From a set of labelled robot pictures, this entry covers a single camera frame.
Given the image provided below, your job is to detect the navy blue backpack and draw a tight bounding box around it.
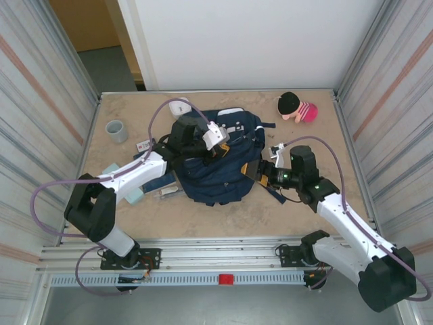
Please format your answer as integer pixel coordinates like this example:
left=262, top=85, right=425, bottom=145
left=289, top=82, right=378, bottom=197
left=162, top=108, right=288, bottom=207

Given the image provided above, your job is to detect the blue notebook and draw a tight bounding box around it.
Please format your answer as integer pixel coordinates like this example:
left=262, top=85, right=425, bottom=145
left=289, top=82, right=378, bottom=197
left=132, top=152, right=179, bottom=194

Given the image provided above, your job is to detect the mint green box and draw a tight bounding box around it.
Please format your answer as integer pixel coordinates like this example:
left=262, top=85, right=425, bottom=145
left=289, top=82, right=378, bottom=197
left=104, top=163, right=143, bottom=206

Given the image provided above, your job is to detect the pink striped plush doll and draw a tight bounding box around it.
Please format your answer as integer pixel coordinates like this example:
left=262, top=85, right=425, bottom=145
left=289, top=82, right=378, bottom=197
left=277, top=91, right=319, bottom=125

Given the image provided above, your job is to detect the grey cup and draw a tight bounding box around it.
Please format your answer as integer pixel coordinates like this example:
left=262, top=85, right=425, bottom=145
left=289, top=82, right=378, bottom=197
left=105, top=120, right=129, bottom=145

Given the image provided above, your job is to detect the corrugated plastic side panel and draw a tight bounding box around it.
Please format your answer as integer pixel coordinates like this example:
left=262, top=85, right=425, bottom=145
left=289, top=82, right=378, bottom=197
left=333, top=0, right=433, bottom=325
left=0, top=0, right=102, bottom=325

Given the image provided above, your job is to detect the wooden door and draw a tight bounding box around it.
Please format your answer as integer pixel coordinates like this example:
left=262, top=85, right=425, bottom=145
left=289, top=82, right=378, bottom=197
left=47, top=0, right=143, bottom=82

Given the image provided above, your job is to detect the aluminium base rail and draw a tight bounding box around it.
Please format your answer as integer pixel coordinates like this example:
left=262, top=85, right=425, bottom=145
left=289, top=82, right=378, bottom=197
left=37, top=236, right=403, bottom=272

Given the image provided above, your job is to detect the white slotted cable duct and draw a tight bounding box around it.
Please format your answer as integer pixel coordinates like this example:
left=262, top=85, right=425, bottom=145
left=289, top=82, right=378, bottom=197
left=47, top=272, right=309, bottom=288

